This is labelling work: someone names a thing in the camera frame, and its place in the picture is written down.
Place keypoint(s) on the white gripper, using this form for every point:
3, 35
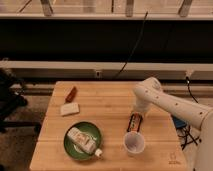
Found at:
141, 107

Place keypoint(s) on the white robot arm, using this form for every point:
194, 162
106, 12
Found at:
199, 116

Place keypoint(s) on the blue box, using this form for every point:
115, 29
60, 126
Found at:
178, 123

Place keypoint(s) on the green plate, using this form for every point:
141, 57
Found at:
92, 132

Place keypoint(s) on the white sponge block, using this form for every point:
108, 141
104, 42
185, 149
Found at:
69, 108

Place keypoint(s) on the brown red bar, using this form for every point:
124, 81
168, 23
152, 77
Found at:
71, 95

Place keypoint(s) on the white plastic bottle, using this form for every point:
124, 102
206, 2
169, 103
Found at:
84, 141

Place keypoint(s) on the black office chair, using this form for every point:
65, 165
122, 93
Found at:
9, 101

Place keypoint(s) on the white wall outlet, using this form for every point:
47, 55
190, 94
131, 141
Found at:
97, 74

